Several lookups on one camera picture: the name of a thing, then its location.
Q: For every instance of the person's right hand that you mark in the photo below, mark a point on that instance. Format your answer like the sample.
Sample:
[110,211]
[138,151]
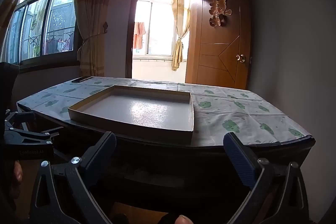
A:
[183,220]

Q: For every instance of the brown wooden door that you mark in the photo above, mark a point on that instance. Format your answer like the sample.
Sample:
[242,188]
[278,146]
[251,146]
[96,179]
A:
[220,56]

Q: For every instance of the balcony window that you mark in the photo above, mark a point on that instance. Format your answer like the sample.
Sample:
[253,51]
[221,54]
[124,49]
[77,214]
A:
[157,29]

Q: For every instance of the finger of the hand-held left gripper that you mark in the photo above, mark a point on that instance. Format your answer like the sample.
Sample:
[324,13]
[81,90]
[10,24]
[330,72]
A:
[29,136]
[23,117]

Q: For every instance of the orange striped hanging clothes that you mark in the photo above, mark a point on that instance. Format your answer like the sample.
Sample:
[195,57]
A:
[139,35]

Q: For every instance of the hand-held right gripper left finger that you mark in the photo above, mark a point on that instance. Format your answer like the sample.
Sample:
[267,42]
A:
[101,155]

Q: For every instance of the hanging laundry outside window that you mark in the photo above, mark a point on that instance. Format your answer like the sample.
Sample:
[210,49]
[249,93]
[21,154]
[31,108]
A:
[59,44]

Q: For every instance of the large sliding glass window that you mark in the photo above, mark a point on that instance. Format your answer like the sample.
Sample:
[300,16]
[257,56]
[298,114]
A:
[60,16]

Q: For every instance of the brass door knob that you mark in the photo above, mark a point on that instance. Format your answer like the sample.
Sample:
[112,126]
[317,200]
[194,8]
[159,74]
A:
[240,58]

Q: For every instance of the person's left hand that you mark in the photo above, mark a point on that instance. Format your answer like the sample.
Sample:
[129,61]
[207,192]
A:
[16,178]

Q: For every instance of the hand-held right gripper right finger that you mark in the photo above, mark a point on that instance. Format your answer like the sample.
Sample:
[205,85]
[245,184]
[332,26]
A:
[240,158]

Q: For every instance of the dark wooden door frame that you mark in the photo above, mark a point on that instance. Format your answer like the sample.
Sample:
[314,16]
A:
[129,29]

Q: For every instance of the shallow cardboard box tray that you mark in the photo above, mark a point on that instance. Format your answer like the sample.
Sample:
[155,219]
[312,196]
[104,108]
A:
[136,111]

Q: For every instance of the golden door decoration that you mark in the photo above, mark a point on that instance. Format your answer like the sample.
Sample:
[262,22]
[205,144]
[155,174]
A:
[219,12]

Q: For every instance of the dark wooden desk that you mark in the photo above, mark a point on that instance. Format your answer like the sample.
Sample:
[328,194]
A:
[157,161]

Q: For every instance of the black smartphone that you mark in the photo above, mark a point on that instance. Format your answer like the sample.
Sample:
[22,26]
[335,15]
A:
[81,79]

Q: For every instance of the dark curtain tieback hook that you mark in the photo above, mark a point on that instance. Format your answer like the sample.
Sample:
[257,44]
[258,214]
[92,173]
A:
[105,27]

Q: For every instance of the yellow balcony curtain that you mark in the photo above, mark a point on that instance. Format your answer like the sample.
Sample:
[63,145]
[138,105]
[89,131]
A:
[179,43]

